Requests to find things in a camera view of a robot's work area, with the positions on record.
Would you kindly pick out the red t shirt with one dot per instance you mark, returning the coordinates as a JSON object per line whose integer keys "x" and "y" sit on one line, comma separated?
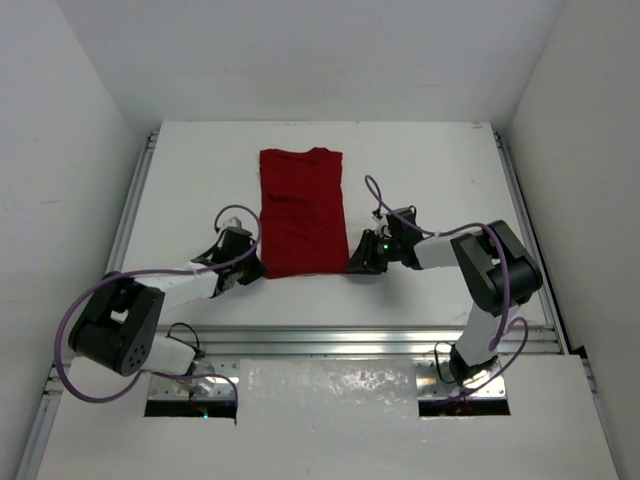
{"x": 302, "y": 213}

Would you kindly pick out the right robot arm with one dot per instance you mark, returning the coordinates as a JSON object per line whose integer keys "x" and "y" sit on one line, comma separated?
{"x": 498, "y": 271}

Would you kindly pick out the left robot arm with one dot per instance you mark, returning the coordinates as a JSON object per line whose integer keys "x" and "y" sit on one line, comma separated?
{"x": 117, "y": 326}

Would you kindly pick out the aluminium frame rail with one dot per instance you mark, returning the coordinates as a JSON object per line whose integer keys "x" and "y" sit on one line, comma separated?
{"x": 334, "y": 340}

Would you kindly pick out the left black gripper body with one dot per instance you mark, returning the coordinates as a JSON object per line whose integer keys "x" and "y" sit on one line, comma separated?
{"x": 240, "y": 265}

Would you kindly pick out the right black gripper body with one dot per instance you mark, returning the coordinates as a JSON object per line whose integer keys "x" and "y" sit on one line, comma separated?
{"x": 390, "y": 250}

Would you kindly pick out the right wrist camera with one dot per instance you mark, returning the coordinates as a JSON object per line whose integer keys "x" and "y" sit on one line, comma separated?
{"x": 381, "y": 228}

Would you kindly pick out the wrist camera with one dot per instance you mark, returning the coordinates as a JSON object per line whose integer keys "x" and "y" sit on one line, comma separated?
{"x": 381, "y": 228}
{"x": 232, "y": 222}

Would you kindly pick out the white foam cover panel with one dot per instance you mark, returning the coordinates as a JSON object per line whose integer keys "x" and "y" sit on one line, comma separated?
{"x": 321, "y": 419}

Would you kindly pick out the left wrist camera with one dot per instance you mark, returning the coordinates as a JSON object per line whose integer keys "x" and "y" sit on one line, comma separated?
{"x": 232, "y": 222}

